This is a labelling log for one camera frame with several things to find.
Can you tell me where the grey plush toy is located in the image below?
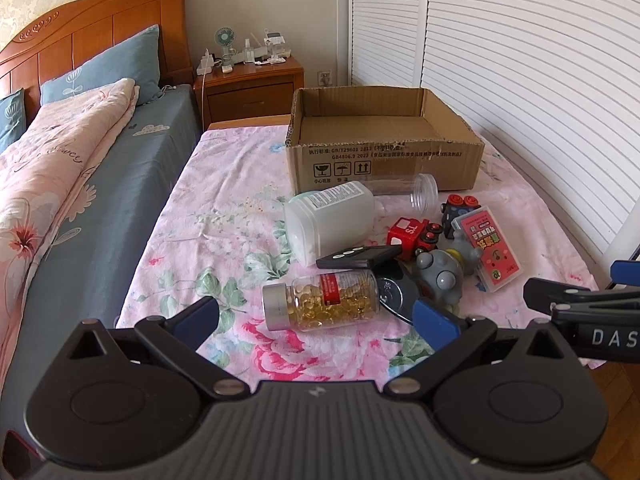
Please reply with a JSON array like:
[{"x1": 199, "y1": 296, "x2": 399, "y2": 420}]
[{"x1": 412, "y1": 235, "x2": 483, "y2": 308}]

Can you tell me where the small wooden bed frame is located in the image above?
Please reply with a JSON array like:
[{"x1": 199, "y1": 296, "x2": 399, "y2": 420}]
[{"x1": 207, "y1": 116, "x2": 293, "y2": 132}]

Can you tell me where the black remote control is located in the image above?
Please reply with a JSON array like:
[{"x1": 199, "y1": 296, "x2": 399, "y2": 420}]
[{"x1": 316, "y1": 244, "x2": 403, "y2": 271}]

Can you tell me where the white device stand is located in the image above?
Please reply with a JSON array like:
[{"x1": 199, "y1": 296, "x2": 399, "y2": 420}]
[{"x1": 263, "y1": 30, "x2": 292, "y2": 59}]

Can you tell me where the large blue pillow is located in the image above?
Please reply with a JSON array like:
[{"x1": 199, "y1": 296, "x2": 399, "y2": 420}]
[{"x1": 40, "y1": 24, "x2": 163, "y2": 107}]

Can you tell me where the dark blue robot toy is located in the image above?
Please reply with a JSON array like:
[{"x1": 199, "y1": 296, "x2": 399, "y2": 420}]
[{"x1": 440, "y1": 194, "x2": 482, "y2": 241}]

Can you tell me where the red toy train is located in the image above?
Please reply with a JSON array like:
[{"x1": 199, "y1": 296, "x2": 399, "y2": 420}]
[{"x1": 386, "y1": 217, "x2": 444, "y2": 261}]

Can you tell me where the wooden nightstand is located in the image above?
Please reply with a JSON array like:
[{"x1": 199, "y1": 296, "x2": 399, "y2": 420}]
[{"x1": 194, "y1": 56, "x2": 306, "y2": 131}]

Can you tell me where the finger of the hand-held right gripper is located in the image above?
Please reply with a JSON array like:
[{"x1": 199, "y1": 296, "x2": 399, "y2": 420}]
[
  {"x1": 523, "y1": 277, "x2": 640, "y2": 317},
  {"x1": 610, "y1": 259, "x2": 640, "y2": 289}
]

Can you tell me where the wide white louvered door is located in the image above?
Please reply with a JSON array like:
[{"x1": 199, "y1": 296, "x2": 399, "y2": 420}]
[{"x1": 420, "y1": 0, "x2": 640, "y2": 288}]

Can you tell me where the wooden headboard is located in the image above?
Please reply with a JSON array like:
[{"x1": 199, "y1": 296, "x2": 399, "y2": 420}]
[{"x1": 0, "y1": 0, "x2": 193, "y2": 106}]

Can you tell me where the white plastic jar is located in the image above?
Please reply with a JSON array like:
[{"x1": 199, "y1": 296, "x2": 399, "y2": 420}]
[{"x1": 283, "y1": 181, "x2": 378, "y2": 267}]

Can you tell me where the blue bed sheet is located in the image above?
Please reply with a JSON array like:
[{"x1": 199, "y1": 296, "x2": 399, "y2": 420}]
[{"x1": 0, "y1": 84, "x2": 203, "y2": 436}]

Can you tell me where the golden capsule pill bottle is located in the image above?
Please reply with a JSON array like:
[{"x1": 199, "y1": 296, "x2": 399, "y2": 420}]
[{"x1": 262, "y1": 269, "x2": 381, "y2": 332}]

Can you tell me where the pink floral quilt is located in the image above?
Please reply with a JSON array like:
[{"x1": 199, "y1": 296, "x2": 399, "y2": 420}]
[{"x1": 0, "y1": 78, "x2": 141, "y2": 376}]

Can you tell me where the brown cardboard box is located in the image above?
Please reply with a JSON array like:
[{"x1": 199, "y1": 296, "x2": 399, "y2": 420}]
[{"x1": 285, "y1": 86, "x2": 486, "y2": 196}]

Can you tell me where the pink floral bedsheet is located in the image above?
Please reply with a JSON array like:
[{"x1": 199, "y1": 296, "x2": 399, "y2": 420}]
[{"x1": 115, "y1": 122, "x2": 601, "y2": 396}]

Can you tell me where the narrow white louvered door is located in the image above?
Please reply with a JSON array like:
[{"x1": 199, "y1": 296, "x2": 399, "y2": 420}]
[{"x1": 348, "y1": 0, "x2": 429, "y2": 88}]

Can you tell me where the pink card box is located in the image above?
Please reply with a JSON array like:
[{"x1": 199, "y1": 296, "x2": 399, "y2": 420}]
[{"x1": 451, "y1": 208, "x2": 523, "y2": 292}]

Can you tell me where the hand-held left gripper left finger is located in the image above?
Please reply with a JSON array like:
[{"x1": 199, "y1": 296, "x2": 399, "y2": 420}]
[{"x1": 67, "y1": 296, "x2": 251, "y2": 402}]

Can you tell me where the small green desk fan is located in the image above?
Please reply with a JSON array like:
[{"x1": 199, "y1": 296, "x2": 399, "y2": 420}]
[{"x1": 215, "y1": 27, "x2": 237, "y2": 71}]

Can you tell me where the small blue pillow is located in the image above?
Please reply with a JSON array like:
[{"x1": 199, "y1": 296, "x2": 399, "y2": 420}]
[{"x1": 0, "y1": 88, "x2": 26, "y2": 153}]

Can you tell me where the clear plastic bottle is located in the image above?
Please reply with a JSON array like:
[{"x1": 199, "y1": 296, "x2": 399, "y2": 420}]
[{"x1": 367, "y1": 173, "x2": 439, "y2": 211}]

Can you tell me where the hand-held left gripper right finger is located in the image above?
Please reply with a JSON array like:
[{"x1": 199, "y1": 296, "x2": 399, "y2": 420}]
[{"x1": 382, "y1": 296, "x2": 569, "y2": 404}]

